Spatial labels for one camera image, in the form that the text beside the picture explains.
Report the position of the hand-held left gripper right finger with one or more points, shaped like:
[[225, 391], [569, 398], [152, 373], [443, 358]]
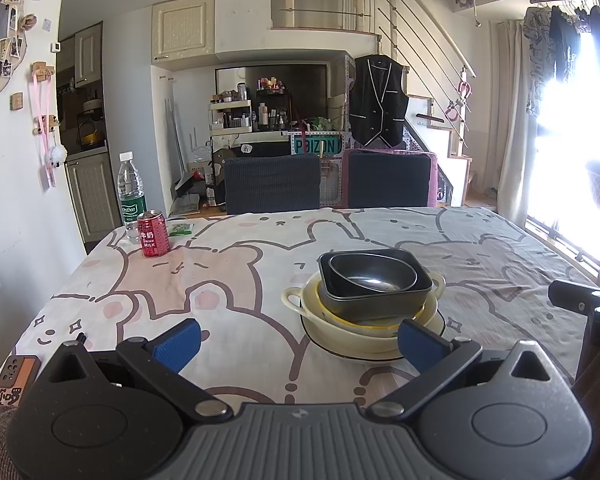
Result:
[[420, 345]]

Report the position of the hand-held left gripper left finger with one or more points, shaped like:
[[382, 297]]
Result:
[[177, 345]]

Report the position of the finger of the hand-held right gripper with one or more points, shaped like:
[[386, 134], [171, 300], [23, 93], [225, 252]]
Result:
[[572, 295]]

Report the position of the white plate black rim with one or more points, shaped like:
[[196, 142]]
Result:
[[375, 355]]

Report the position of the dark rectangular metal pan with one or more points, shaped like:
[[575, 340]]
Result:
[[360, 305]]

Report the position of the dark oval metal bowl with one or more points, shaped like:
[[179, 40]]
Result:
[[375, 275]]

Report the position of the yellow-rimmed bowl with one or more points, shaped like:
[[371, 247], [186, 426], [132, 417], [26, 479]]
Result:
[[326, 310]]

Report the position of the printed bear tablecloth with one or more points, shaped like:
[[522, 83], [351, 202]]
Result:
[[205, 280]]

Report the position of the red drink can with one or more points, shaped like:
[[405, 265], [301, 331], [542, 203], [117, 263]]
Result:
[[152, 235]]

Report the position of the green snack packet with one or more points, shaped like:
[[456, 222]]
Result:
[[180, 230]]

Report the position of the clear water bottle green label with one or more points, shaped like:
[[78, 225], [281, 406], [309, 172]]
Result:
[[131, 185]]

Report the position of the cream kitchen base cabinet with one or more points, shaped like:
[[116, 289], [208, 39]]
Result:
[[92, 200]]

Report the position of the dark grey chair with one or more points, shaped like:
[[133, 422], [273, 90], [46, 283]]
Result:
[[272, 185], [387, 180]]

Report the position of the phone in orange case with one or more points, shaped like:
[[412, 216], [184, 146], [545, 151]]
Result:
[[10, 385]]

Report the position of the beige curtain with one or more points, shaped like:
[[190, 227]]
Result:
[[512, 110]]

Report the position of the white staircase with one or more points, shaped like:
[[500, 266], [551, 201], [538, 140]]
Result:
[[430, 135]]

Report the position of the pink carabiner hook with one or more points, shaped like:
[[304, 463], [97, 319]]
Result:
[[451, 108], [464, 87]]

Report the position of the white shelf rack with bottles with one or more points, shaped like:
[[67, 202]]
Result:
[[230, 127]]

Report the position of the green licence plate sign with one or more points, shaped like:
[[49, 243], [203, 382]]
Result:
[[316, 146]]

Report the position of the white plush toy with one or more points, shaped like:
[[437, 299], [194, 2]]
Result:
[[56, 155]]

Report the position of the dark kettle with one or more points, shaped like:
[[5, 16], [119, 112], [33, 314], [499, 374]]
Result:
[[91, 135]]

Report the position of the black vest with white trim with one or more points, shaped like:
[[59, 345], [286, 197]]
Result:
[[380, 105]]

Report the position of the hanging dark clothes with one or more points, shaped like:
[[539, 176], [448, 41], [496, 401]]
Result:
[[562, 40]]

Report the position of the pink ribbon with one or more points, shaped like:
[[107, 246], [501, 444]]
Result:
[[42, 125]]

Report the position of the cream upper cabinet door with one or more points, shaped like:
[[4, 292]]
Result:
[[183, 27]]

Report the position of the large wall mirror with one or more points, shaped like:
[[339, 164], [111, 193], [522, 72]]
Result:
[[280, 72]]

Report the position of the wall photo board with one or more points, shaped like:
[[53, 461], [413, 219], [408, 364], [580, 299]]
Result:
[[0, 35]]

